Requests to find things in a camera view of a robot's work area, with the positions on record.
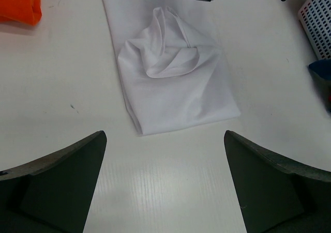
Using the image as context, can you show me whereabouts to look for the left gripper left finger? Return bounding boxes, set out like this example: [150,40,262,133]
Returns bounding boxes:
[1,131,107,232]

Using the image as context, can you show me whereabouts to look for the orange t shirt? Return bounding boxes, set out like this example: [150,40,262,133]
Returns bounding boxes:
[1,0,42,26]

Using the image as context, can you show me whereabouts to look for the white t shirt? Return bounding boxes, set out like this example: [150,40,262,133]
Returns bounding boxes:
[103,0,240,135]

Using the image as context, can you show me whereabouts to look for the white perforated basket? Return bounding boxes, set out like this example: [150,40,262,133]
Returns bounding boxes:
[297,0,330,60]

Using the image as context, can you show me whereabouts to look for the blue printed t shirt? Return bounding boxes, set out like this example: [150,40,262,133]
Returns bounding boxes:
[308,59,331,81]

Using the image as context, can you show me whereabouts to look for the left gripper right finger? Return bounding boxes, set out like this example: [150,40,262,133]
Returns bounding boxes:
[224,131,330,232]

